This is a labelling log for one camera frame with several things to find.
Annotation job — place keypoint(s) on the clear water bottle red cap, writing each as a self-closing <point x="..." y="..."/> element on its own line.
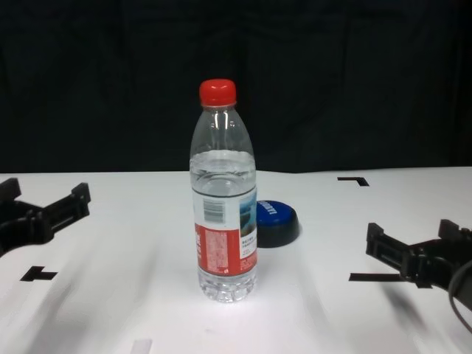
<point x="223" y="191"/>

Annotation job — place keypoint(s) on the clear tape piece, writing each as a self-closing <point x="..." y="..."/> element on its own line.
<point x="142" y="346"/>

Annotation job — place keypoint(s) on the black curtain backdrop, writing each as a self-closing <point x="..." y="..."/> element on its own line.
<point x="110" y="73"/>

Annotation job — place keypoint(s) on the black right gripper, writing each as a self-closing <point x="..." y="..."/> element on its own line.
<point x="439" y="262"/>

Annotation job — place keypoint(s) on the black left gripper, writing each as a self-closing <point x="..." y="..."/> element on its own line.
<point x="18" y="225"/>

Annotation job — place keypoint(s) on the blue push button black base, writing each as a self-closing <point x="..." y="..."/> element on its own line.
<point x="280" y="230"/>

